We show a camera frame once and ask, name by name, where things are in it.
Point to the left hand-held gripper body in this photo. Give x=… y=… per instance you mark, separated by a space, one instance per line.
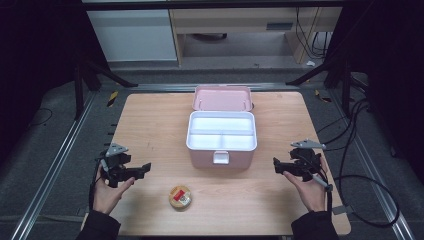
x=115 y=166

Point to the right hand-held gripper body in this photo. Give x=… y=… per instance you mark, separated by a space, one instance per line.
x=305 y=163

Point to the white divided tray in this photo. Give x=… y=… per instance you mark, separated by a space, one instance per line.
x=220 y=124

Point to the pink storage box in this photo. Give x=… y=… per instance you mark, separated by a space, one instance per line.
x=221 y=98

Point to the person's left hand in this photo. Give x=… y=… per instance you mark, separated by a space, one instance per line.
x=106 y=196

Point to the person's right hand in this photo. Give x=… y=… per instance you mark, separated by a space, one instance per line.
x=311 y=195

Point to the round yellow tin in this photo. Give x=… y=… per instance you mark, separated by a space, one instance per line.
x=180 y=197

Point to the yellow black tape strip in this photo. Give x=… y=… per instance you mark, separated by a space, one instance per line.
x=322 y=96
x=112 y=98

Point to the black metal stand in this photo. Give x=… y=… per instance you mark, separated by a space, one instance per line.
x=79 y=90
x=345 y=90

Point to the crumpled white paper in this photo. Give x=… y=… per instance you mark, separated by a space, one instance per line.
x=310 y=63

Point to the white cabinet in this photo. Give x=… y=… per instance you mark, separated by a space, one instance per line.
x=133 y=35

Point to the light wooden desk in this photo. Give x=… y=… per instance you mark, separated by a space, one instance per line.
x=233 y=20

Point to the metal floor rail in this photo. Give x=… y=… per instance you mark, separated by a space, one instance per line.
x=55 y=163
x=376 y=186

